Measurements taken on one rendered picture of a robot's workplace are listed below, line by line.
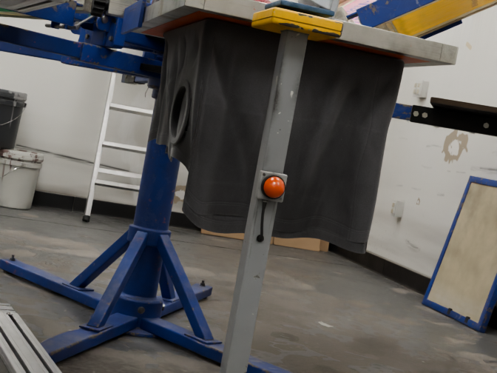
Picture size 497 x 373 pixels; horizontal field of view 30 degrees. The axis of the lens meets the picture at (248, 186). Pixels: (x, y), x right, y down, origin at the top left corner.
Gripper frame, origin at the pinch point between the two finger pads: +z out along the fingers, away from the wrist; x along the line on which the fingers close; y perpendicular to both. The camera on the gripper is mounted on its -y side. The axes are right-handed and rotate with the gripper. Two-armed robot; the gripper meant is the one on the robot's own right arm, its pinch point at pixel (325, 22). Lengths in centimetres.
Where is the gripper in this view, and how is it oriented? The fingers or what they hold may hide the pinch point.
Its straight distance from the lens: 189.6
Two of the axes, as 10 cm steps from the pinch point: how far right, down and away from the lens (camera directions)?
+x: 2.7, 1.0, -9.6
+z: -1.8, 9.8, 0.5
